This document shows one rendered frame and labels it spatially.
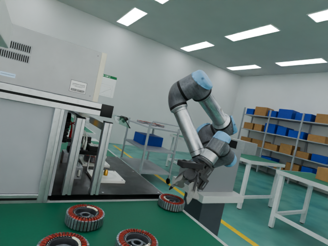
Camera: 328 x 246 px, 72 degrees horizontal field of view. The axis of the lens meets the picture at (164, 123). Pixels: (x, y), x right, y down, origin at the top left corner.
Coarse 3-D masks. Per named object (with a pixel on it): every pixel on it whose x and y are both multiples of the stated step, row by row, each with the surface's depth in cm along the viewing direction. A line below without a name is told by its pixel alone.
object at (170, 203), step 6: (162, 198) 92; (168, 198) 98; (174, 198) 98; (180, 198) 97; (162, 204) 91; (168, 204) 90; (174, 204) 90; (180, 204) 91; (168, 210) 90; (174, 210) 90; (180, 210) 91
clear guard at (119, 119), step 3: (114, 114) 134; (114, 117) 146; (117, 117) 139; (120, 117) 132; (123, 117) 128; (117, 120) 144; (120, 120) 137; (123, 120) 130; (120, 123) 143; (123, 123) 136; (126, 123) 130; (126, 126) 134; (129, 126) 130
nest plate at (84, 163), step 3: (81, 159) 126; (81, 162) 121; (84, 162) 122; (87, 162) 123; (90, 162) 124; (105, 162) 131; (84, 165) 119; (90, 165) 120; (93, 165) 121; (105, 165) 125; (108, 165) 126
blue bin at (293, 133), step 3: (288, 132) 646; (291, 132) 639; (294, 132) 632; (297, 132) 625; (303, 132) 611; (288, 135) 645; (291, 135) 637; (294, 135) 630; (297, 135) 623; (300, 135) 617; (303, 135) 611; (306, 135) 618; (300, 138) 615; (303, 138) 613; (306, 138) 620
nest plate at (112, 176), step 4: (88, 172) 106; (92, 172) 107; (108, 172) 113; (112, 172) 114; (116, 172) 116; (104, 176) 106; (108, 176) 107; (112, 176) 108; (116, 176) 109; (120, 176) 111; (104, 180) 100; (108, 180) 101; (112, 180) 102; (116, 180) 104; (120, 180) 105
